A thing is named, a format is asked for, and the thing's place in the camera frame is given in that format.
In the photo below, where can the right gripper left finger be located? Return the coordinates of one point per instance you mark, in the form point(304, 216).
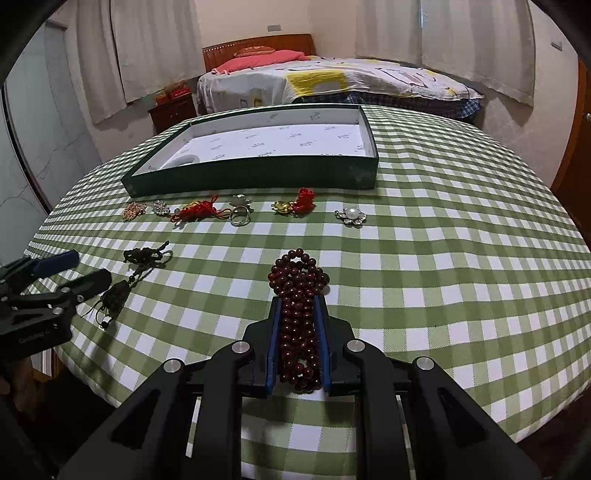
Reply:
point(259, 376)

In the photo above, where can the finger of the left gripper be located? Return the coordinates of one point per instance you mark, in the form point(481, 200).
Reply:
point(49, 266)
point(87, 286)

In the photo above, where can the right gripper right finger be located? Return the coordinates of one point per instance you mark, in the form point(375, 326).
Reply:
point(337, 373)

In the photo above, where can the silver rhinestone brooch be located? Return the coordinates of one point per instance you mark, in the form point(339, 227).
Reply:
point(160, 208)

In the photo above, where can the pearl flower brooch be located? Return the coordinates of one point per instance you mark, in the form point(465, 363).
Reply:
point(351, 217)

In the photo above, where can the red tassel knot pendant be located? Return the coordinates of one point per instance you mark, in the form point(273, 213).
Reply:
point(199, 210)

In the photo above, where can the red knot gold charm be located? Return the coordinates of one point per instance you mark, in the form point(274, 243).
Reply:
point(302, 205)

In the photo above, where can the green jewelry box tray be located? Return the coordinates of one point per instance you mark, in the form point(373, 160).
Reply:
point(289, 146)

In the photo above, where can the green checkered tablecloth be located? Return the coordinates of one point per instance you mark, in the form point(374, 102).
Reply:
point(466, 257)

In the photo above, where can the dark wooden nightstand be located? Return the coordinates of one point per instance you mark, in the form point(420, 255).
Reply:
point(173, 112)

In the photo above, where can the red boxes on nightstand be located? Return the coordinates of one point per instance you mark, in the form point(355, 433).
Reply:
point(171, 92)

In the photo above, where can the white left curtain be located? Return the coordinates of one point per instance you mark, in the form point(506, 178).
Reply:
point(128, 50)

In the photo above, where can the white curtain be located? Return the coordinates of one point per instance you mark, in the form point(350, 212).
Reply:
point(491, 43)
point(128, 50)

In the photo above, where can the pink pillow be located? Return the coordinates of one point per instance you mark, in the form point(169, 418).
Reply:
point(254, 61)

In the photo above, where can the bed with patterned quilt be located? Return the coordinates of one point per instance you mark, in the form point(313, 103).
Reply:
point(349, 80)

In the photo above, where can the orange patterned cushion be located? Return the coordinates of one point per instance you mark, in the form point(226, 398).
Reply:
point(254, 50)

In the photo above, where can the wooden door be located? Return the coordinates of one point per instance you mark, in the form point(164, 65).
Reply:
point(571, 185)

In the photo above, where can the white right curtain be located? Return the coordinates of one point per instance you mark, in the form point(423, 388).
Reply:
point(491, 43)

